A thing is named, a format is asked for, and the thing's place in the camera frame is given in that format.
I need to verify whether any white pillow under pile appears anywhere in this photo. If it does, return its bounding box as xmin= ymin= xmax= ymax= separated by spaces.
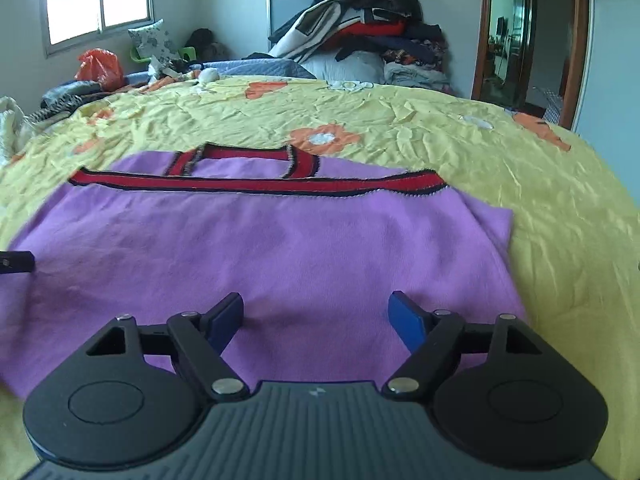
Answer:
xmin=302 ymin=51 xmax=384 ymax=84

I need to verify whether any white checkered laundry basket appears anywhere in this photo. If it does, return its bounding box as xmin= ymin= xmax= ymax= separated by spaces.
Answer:
xmin=534 ymin=86 xmax=564 ymax=125

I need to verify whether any green plastic chair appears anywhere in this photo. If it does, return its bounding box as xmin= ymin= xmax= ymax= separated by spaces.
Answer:
xmin=129 ymin=47 xmax=196 ymax=64

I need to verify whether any brown wooden door frame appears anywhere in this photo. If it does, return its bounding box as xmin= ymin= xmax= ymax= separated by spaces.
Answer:
xmin=471 ymin=0 xmax=591 ymax=130

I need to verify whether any pile of mixed clothes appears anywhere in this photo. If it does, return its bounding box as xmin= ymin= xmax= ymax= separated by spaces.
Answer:
xmin=254 ymin=0 xmax=454 ymax=94

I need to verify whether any black bag on chair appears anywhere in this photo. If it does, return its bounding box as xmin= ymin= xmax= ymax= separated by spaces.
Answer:
xmin=184 ymin=28 xmax=229 ymax=62

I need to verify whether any yellow floral bed sheet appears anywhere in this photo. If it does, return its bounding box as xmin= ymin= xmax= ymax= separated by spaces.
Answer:
xmin=1 ymin=76 xmax=639 ymax=479

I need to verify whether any orange plastic bag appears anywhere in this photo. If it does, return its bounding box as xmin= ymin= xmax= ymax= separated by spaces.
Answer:
xmin=75 ymin=49 xmax=125 ymax=91

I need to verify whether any grey monitor screen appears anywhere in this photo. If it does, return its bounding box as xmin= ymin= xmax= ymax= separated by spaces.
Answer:
xmin=266 ymin=0 xmax=314 ymax=47

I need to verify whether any small white stuffed toy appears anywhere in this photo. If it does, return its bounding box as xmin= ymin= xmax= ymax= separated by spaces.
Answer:
xmin=198 ymin=67 xmax=220 ymax=84

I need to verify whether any floral white cushion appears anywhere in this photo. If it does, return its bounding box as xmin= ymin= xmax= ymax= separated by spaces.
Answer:
xmin=128 ymin=20 xmax=180 ymax=62

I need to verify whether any purple sweater red trim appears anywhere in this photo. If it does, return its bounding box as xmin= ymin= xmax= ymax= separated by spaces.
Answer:
xmin=1 ymin=144 xmax=524 ymax=396

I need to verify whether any blue grey quilt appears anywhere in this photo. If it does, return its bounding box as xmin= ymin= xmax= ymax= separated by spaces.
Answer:
xmin=121 ymin=58 xmax=317 ymax=89

